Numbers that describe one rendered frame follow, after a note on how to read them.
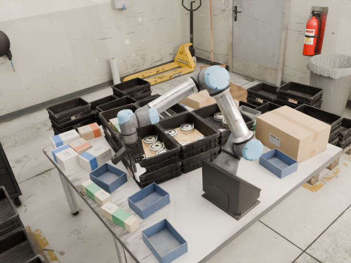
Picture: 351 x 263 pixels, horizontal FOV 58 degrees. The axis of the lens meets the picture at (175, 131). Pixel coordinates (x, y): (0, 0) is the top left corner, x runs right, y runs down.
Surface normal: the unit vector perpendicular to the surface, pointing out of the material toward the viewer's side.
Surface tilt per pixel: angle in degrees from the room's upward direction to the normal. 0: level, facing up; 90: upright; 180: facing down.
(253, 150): 77
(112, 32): 90
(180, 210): 0
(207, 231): 0
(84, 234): 0
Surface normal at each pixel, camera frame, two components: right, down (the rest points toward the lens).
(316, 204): -0.07, -0.86
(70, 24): 0.63, 0.36
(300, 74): -0.77, 0.37
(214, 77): 0.20, 0.02
